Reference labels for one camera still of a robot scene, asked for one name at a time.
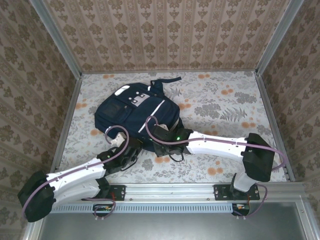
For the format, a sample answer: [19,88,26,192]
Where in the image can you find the navy blue student backpack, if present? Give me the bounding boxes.
[94,76,187,153]

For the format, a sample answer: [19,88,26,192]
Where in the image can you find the floral tablecloth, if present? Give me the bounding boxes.
[62,71,287,185]

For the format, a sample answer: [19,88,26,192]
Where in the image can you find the grey metal front panel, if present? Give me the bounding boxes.
[37,202,309,240]

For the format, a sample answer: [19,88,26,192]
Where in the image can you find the thin black gripper wire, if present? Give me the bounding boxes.
[168,149,185,163]

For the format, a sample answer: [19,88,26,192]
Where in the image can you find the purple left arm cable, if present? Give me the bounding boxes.
[21,124,131,221]

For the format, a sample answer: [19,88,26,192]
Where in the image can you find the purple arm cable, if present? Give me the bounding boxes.
[145,115,288,220]
[21,124,131,221]

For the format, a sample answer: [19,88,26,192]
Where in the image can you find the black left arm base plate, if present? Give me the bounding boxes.
[82,184,126,202]

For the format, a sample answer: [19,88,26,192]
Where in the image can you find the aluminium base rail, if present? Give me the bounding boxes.
[37,182,307,203]

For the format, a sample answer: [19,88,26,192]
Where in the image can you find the aluminium left side rail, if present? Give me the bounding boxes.
[51,74,83,173]

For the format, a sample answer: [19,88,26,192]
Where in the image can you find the grey slotted cable duct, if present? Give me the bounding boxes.
[46,202,235,213]

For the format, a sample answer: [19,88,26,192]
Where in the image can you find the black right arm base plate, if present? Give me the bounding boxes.
[213,184,261,201]

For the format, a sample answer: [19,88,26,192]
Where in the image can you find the aluminium right side rail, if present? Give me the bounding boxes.
[254,72,296,182]

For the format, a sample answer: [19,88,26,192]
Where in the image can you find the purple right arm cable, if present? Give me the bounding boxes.
[145,115,288,220]

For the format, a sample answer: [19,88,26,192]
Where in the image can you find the aluminium left frame post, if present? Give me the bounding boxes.
[28,0,83,78]

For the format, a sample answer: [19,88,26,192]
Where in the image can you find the aluminium frame post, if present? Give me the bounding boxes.
[254,0,305,76]
[28,0,83,78]

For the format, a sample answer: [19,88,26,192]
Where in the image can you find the aluminium right frame post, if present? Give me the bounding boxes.
[254,0,305,76]

